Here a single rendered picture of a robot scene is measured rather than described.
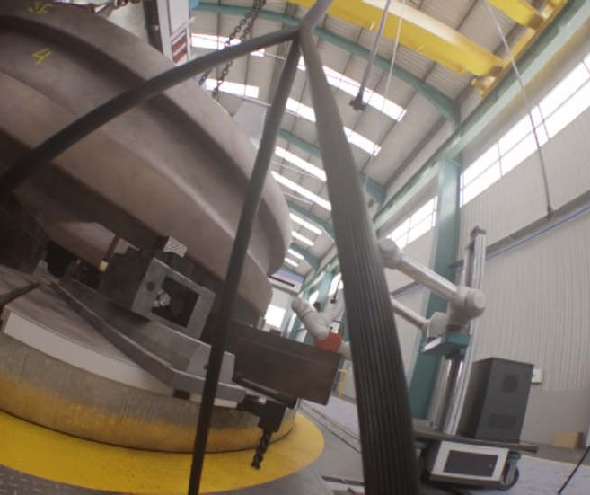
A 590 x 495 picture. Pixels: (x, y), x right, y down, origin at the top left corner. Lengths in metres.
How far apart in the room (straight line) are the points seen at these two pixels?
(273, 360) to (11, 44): 2.75
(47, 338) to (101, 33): 1.58
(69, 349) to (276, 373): 1.53
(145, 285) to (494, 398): 1.95
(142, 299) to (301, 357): 1.29
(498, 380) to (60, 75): 3.09
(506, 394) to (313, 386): 1.26
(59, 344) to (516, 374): 2.25
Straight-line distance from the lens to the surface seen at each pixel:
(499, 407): 2.11
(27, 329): 0.97
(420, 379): 11.16
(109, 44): 1.93
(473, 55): 12.60
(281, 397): 1.54
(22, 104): 1.73
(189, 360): 0.94
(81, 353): 0.98
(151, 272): 1.19
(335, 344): 2.16
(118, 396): 1.09
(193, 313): 1.31
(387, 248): 1.74
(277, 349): 2.20
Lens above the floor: 0.47
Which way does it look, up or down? 22 degrees up
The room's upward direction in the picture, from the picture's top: 19 degrees clockwise
